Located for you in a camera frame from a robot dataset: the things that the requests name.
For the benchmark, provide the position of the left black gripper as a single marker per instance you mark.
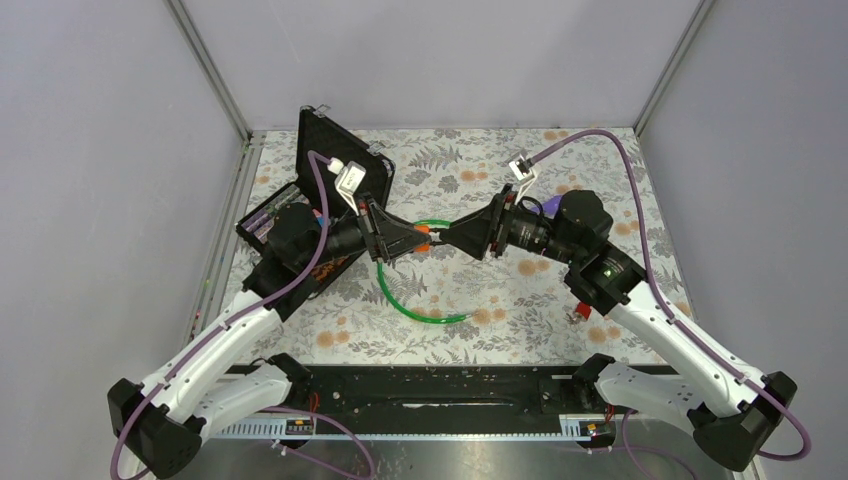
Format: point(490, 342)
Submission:
point(393, 229)

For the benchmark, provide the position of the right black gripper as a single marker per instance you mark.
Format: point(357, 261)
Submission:
point(472, 233)

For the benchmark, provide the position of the orange black padlock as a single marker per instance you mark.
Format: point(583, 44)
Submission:
point(424, 238)

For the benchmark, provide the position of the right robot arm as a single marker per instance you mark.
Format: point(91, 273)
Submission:
point(729, 407)

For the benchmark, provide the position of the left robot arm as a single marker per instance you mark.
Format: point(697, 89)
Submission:
point(162, 421)

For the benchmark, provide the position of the green cable lock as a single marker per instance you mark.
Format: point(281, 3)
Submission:
point(413, 313)

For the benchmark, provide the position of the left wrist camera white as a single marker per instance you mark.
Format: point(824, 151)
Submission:
point(349, 177)

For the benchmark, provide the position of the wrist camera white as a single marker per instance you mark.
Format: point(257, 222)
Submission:
point(349, 177)
point(524, 175)

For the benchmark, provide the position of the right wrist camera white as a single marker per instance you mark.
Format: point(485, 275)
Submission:
point(524, 175)

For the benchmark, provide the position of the purple cylindrical handle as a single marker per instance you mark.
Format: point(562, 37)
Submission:
point(548, 207)

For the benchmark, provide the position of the black mounting base plate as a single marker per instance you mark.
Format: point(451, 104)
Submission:
point(489, 403)

